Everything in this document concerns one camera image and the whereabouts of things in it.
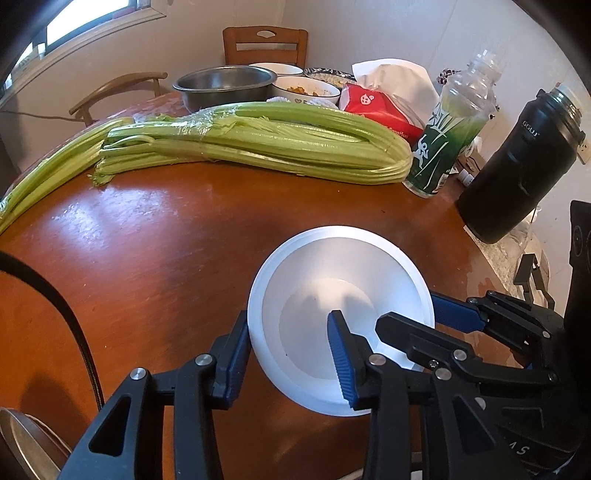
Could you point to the steel mixing bowl far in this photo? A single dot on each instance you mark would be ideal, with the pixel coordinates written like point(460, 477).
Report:
point(224, 85)

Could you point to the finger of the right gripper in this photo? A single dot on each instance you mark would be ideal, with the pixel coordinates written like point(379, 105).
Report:
point(424, 345)
point(458, 315)

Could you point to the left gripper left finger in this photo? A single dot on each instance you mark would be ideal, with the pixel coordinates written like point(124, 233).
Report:
point(125, 439)

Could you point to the black bracket on paper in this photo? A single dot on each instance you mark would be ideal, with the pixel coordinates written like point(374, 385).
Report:
point(529, 273)

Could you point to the wrapped celery bunch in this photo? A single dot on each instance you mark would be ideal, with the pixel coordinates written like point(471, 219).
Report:
point(301, 139)

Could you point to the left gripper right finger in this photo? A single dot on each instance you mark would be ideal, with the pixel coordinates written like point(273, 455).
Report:
point(372, 381)

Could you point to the white ceramic bowl behind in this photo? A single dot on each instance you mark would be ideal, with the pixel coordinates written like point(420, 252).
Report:
point(280, 69)

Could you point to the window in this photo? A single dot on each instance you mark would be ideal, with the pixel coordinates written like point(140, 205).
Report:
point(78, 18)

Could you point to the black thermos flask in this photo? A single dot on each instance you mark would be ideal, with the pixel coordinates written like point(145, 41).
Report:
point(538, 152)

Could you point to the long celery bunch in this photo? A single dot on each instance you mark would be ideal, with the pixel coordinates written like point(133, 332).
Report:
point(52, 172)

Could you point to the curved wooden armchair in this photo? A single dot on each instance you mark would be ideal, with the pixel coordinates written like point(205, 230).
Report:
point(81, 110)

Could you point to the patterned ceramic plate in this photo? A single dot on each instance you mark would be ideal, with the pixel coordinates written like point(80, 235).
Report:
point(337, 78)

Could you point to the wooden chair with backrest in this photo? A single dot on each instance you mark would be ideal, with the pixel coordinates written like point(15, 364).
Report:
point(265, 44)

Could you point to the white ceramic food bowl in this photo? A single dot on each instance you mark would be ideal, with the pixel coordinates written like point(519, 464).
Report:
point(302, 89)

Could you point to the shallow steel round pan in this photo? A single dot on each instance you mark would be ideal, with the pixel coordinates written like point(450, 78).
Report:
point(29, 448)

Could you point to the green label plastic bottle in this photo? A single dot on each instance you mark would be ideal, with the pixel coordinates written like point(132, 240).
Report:
point(466, 104)

